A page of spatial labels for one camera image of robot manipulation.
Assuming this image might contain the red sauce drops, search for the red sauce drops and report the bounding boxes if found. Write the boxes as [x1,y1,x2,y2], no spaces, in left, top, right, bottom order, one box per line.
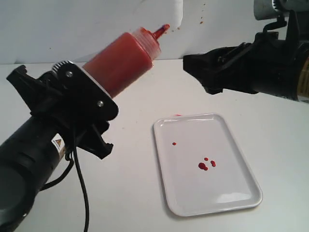
[172,141,217,172]

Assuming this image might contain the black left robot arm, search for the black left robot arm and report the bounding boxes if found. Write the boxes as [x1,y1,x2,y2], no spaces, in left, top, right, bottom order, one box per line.
[0,60,118,232]

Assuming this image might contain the red sauce squeeze bottle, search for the red sauce squeeze bottle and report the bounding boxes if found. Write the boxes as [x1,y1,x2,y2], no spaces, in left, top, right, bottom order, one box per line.
[83,24,170,98]

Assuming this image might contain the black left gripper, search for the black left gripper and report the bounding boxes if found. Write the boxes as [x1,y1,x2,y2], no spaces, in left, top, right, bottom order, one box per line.
[6,65,118,159]

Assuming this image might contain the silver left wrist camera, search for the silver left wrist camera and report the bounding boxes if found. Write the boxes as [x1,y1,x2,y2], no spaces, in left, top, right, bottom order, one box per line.
[52,60,111,101]

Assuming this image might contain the white rectangular plastic tray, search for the white rectangular plastic tray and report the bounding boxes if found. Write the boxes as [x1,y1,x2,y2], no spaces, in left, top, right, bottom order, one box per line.
[153,113,263,217]

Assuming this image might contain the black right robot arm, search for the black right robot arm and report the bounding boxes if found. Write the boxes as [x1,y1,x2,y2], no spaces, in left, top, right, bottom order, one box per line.
[183,11,309,103]

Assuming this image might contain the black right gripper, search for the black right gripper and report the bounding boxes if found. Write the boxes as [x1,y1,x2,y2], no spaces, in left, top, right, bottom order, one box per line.
[183,9,302,96]

